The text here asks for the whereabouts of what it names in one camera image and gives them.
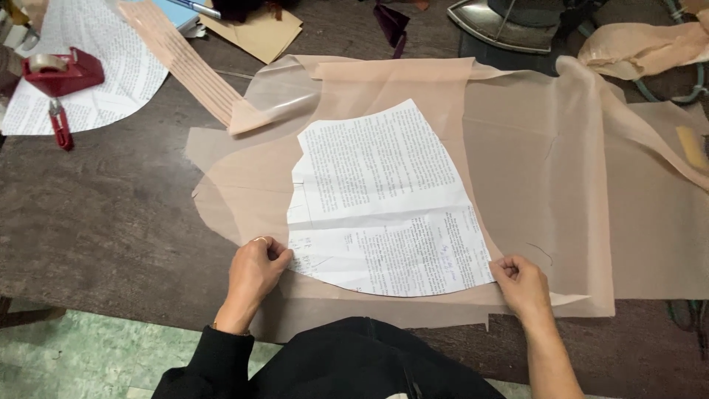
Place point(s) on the person's right hand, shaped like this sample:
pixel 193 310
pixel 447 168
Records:
pixel 526 291

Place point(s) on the person's left hand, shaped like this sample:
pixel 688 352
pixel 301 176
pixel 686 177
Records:
pixel 249 282

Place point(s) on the small newspaper pattern piece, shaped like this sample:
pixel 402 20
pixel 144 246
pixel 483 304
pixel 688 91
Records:
pixel 382 199

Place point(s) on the large sheer peach fabric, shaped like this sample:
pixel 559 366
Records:
pixel 532 183

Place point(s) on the person's black clothing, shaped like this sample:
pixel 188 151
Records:
pixel 354 360

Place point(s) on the yellow tailor's chalk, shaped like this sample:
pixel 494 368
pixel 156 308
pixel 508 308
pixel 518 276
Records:
pixel 691 147

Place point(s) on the folded peach fabric strip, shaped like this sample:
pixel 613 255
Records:
pixel 188 66

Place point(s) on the large newspaper pattern piece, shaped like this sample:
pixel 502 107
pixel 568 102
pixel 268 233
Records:
pixel 127 72

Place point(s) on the red thread snips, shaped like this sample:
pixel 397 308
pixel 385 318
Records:
pixel 60 124

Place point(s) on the brown paper envelope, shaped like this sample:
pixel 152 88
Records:
pixel 260 36

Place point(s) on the crumpled peach fabric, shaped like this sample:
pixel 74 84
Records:
pixel 637 50

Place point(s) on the metal clothes iron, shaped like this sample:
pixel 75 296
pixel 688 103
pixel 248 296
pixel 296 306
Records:
pixel 498 25

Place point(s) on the red tape dispenser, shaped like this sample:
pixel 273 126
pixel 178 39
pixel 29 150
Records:
pixel 66 75

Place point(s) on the blue and silver pen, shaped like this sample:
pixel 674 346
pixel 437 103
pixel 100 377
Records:
pixel 196 8

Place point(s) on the light blue notebook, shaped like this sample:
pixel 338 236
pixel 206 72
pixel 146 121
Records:
pixel 177 12

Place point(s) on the dark purple fabric scrap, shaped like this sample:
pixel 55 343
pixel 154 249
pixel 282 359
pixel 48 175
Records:
pixel 392 25

